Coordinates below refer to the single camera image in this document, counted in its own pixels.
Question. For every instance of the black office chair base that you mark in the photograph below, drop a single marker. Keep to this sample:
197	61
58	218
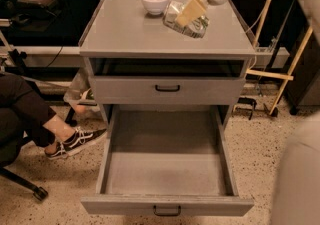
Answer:
38	192

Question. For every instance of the black drawer handle middle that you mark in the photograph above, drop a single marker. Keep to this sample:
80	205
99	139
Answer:
174	88

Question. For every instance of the clear plastic bag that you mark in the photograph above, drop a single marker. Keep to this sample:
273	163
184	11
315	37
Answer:
79	96

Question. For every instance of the grey drawer cabinet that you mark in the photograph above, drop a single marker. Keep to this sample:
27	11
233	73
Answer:
126	41

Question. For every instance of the black drawer handle bottom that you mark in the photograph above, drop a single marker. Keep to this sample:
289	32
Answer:
166	212

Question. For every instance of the seated person in black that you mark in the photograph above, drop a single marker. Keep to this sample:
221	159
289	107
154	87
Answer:
22	110

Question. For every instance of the black drawer handle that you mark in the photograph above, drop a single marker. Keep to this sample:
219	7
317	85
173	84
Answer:
166	212
174	88

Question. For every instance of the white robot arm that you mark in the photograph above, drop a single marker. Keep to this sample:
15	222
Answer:
296	199

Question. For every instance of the closed grey middle drawer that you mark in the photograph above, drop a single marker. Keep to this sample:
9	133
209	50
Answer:
141	90

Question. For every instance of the black and white sneaker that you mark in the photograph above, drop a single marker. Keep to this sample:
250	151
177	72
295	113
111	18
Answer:
78	142

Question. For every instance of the black box on shelf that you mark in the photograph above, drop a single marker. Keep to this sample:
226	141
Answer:
37	6

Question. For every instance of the white ceramic bowl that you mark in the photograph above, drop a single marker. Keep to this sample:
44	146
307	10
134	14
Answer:
155	7

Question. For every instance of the open grey bottom drawer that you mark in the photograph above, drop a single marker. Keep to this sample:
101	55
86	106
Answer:
168	159

